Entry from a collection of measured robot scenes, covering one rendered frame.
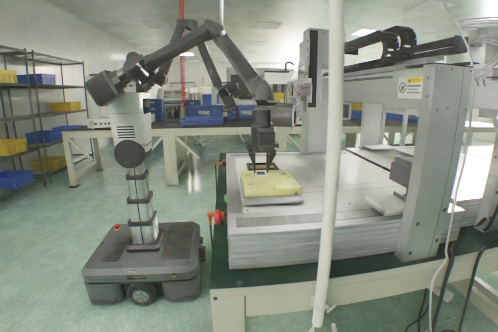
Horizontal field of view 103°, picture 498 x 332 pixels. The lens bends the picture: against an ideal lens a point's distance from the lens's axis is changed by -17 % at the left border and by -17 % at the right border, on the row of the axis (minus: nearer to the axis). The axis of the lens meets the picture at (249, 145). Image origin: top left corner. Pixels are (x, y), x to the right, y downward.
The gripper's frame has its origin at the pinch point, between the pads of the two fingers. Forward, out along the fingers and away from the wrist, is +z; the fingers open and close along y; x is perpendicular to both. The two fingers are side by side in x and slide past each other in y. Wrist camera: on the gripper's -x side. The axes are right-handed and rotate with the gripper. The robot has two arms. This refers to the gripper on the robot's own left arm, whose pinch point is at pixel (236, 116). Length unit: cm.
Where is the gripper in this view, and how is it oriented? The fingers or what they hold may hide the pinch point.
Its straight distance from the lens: 155.7
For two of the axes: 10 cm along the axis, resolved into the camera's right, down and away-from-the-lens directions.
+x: -8.6, 5.2, -0.2
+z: 4.9, 8.3, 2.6
